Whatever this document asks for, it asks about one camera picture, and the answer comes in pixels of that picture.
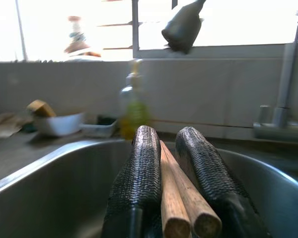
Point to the beige dish cloth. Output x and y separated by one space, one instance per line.
5 124

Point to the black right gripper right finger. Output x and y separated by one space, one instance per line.
208 173

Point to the wooden chopstick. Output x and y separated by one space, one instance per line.
171 198
193 196

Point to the small white rectangular tray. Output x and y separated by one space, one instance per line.
96 130

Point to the colourful ornament behind window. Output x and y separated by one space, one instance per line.
75 37

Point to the yellow dish soap pump bottle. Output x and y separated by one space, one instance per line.
134 111

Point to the yellow sponge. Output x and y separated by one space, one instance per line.
41 107

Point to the white ceramic bowl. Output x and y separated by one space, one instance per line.
59 124

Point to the grey faucet pipe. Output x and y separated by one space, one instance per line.
286 81

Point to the stainless steel sink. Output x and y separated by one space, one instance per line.
52 186

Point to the grey window frame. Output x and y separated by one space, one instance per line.
135 29

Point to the dark green scouring pad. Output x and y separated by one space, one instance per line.
29 127

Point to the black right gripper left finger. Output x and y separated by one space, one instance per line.
139 178

